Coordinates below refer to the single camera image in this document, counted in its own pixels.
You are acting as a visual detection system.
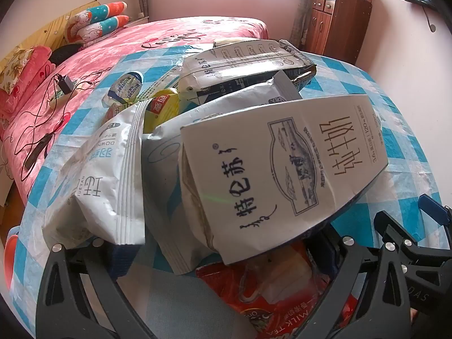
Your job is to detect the black smartphone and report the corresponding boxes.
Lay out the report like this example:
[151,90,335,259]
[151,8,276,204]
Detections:
[24,134,52,170]

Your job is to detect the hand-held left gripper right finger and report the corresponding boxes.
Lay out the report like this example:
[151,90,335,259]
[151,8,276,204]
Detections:
[318,232,413,339]

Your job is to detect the bed with pink heart cover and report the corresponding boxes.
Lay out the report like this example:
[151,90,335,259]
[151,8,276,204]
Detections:
[0,17,268,202]

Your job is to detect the yellow star print pillow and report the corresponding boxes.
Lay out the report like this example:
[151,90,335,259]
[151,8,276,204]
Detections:
[0,0,99,65]

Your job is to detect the floral pillow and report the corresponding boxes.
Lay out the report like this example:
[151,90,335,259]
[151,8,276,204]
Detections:
[0,47,34,94]

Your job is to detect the large white milk carton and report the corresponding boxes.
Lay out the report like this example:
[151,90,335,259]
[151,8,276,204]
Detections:
[178,94,389,265]

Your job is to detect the black charger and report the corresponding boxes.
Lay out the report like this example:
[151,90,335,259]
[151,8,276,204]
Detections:
[56,74,74,92]

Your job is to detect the white bag with blue print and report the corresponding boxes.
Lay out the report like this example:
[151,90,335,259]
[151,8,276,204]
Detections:
[141,103,227,276]

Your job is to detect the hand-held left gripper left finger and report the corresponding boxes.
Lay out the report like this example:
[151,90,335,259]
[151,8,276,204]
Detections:
[35,240,156,339]

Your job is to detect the yellow snack packet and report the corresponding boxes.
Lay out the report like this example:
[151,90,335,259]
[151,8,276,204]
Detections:
[143,88,181,135]

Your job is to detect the white down-jacket detergent pouch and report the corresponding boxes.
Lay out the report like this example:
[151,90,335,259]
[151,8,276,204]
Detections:
[42,101,152,246]

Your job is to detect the black charging cable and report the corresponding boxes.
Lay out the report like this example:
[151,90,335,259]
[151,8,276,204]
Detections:
[19,71,107,181]

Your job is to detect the small white blue packet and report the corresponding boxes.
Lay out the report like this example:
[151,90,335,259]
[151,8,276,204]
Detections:
[102,71,145,108]

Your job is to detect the folded pink blanket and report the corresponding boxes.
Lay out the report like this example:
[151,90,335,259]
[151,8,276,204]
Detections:
[0,46,53,121]

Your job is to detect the red milk tea packet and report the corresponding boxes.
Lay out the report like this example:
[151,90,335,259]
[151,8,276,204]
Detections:
[196,240,357,339]

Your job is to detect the blue checked tablecloth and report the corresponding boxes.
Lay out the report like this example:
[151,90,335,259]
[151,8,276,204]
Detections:
[7,44,442,325]

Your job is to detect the white foil pouch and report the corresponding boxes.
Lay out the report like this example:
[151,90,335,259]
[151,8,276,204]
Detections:
[196,71,302,114]

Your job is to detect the black cloth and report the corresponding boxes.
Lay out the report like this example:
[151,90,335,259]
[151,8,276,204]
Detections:
[49,44,83,65]

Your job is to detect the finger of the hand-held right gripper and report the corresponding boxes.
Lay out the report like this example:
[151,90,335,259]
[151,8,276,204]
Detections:
[418,194,452,245]
[374,211,446,267]

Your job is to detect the white teal sachet strip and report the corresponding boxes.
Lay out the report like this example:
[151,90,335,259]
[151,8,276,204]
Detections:
[139,64,184,101]

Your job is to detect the brown wooden cabinet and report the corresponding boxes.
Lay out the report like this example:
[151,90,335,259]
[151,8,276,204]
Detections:
[304,0,373,65]

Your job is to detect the white power strip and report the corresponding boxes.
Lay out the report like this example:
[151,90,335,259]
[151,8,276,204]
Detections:
[49,88,76,108]

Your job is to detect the milk carton dark inside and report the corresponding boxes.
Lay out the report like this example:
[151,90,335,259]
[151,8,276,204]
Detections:
[178,38,317,94]

